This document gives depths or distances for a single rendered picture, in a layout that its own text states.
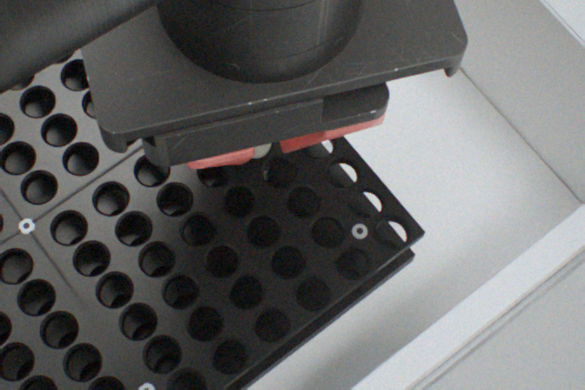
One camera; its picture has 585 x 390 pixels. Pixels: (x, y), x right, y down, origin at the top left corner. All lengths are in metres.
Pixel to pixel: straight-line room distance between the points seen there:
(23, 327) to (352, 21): 0.17
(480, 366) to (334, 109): 0.24
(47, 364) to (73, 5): 0.20
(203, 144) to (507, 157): 0.21
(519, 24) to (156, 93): 0.18
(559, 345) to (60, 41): 0.37
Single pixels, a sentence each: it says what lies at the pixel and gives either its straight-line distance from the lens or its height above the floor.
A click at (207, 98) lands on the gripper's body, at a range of 0.29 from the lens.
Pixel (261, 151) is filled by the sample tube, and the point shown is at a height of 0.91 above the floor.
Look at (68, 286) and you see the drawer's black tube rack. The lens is 0.39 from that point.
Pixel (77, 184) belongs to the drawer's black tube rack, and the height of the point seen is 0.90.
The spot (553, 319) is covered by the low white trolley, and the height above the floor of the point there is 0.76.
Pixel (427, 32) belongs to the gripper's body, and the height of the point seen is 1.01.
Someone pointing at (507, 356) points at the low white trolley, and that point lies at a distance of 0.53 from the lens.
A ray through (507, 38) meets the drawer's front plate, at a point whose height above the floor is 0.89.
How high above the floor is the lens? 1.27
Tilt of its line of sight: 70 degrees down
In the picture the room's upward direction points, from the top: 3 degrees clockwise
